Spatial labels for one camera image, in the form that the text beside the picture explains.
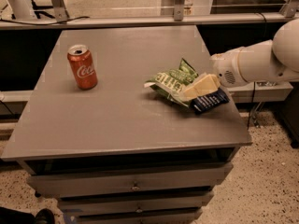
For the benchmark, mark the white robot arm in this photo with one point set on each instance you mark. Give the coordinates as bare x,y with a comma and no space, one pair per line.
272,60

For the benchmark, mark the grey drawer cabinet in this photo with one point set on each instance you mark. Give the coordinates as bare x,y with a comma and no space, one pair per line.
120,153

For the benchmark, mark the blue rxbar blueberry wrapper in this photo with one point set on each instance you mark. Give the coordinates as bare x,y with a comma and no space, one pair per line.
204,103

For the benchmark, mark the grey metal railing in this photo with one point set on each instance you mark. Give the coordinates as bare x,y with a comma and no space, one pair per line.
124,13

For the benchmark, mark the red Coca-Cola can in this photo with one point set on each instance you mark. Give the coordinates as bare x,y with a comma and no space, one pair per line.
81,62

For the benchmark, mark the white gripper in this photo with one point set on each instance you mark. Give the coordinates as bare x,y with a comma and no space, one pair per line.
224,68

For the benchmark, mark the white pipe top left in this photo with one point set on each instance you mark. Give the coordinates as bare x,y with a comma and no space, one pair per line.
22,9

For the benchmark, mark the black shoe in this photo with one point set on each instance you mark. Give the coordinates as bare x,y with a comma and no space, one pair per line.
44,216

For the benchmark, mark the green jalapeno chip bag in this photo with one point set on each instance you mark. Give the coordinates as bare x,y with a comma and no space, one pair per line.
171,82

